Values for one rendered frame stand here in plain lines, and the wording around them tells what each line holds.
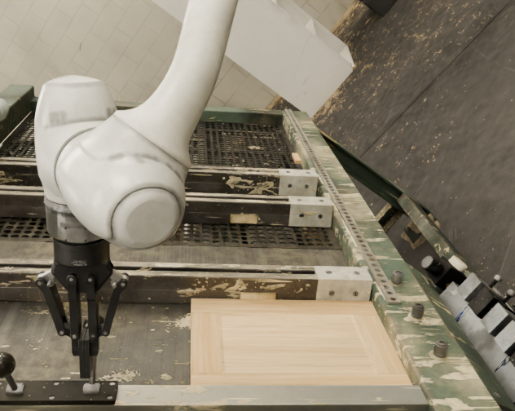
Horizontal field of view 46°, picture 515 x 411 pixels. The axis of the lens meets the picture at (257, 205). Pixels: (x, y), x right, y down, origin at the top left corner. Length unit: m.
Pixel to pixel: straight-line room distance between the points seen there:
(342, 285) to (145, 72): 5.67
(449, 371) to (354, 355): 0.18
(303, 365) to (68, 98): 0.69
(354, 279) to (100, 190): 0.87
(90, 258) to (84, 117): 0.20
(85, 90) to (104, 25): 6.05
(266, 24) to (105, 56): 2.33
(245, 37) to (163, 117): 4.53
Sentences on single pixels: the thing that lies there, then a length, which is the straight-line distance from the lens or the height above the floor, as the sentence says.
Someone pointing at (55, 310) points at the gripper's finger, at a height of 1.52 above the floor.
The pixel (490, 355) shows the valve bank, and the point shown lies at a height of 0.74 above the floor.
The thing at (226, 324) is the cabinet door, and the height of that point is 1.17.
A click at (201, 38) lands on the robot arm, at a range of 0.71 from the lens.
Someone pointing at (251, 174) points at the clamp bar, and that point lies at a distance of 1.95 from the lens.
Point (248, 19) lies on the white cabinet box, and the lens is 5.14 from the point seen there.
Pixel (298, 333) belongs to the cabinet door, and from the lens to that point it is 1.28.
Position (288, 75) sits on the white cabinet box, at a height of 0.41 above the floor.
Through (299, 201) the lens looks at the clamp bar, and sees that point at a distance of 1.77.
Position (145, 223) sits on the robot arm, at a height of 1.53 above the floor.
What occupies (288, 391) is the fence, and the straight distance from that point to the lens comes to 1.10.
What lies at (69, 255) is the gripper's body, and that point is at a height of 1.55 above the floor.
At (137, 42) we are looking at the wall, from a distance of 6.79.
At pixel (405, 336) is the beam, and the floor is 0.89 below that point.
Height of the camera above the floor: 1.64
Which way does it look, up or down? 18 degrees down
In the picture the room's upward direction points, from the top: 57 degrees counter-clockwise
